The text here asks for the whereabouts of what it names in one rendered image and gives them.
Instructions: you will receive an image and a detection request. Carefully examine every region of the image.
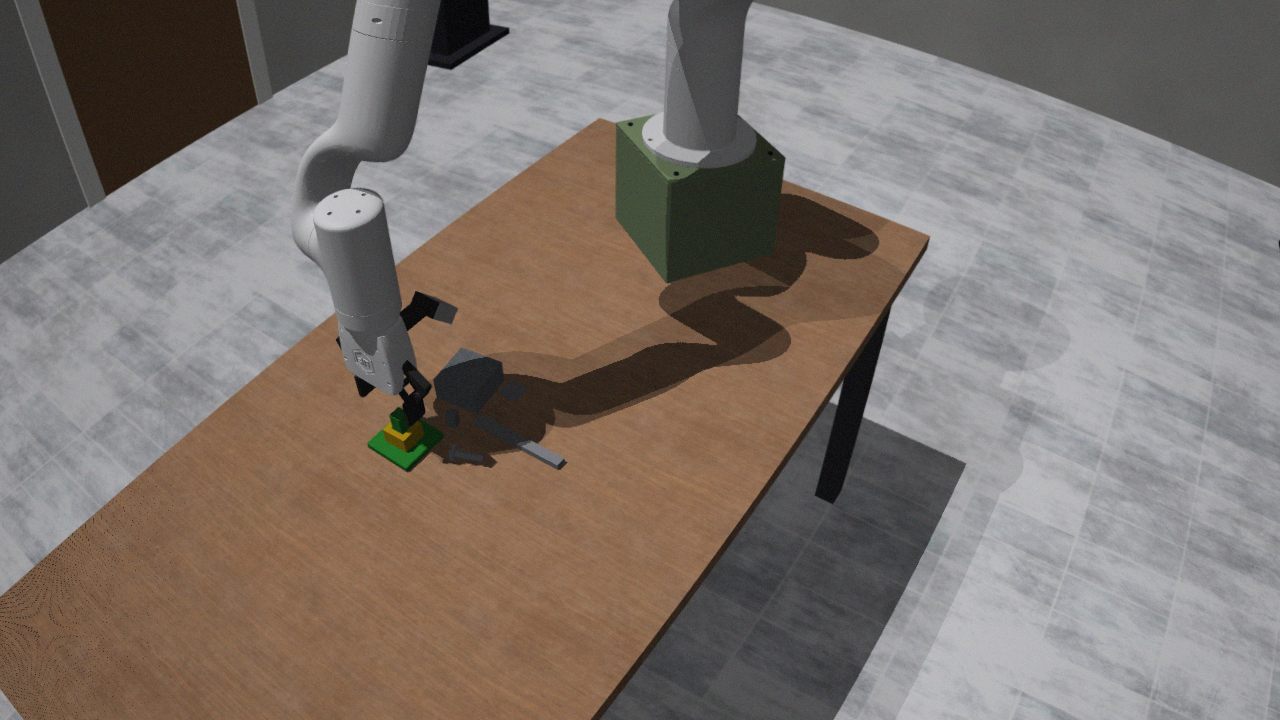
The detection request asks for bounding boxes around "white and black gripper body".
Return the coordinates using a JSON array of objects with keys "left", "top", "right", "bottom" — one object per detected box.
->
[{"left": 338, "top": 313, "right": 417, "bottom": 395}]

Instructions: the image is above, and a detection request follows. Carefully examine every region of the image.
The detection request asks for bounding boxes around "grey rectangular bar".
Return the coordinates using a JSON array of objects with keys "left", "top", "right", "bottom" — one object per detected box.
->
[{"left": 474, "top": 414, "right": 564, "bottom": 470}]

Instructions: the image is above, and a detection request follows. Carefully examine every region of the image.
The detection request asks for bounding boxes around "grey square-head bolt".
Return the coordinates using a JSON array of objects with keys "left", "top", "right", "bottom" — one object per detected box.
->
[{"left": 449, "top": 445, "right": 484, "bottom": 462}]

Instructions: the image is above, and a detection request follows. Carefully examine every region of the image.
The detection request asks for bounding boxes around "green square peg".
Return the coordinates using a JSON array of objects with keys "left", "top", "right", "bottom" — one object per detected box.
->
[{"left": 367, "top": 407, "right": 444, "bottom": 471}]

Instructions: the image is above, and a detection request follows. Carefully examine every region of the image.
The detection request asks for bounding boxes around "yellow square nut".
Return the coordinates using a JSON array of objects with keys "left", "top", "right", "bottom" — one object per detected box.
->
[{"left": 383, "top": 421, "right": 424, "bottom": 454}]

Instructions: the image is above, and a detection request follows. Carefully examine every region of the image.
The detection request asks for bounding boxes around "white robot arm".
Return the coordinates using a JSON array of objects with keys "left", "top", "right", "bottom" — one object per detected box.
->
[{"left": 291, "top": 0, "right": 756, "bottom": 332}]

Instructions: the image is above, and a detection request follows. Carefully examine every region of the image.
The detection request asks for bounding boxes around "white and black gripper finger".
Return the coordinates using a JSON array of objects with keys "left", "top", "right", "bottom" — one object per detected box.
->
[
  {"left": 398, "top": 360, "right": 433, "bottom": 427},
  {"left": 337, "top": 337, "right": 376, "bottom": 397}
]

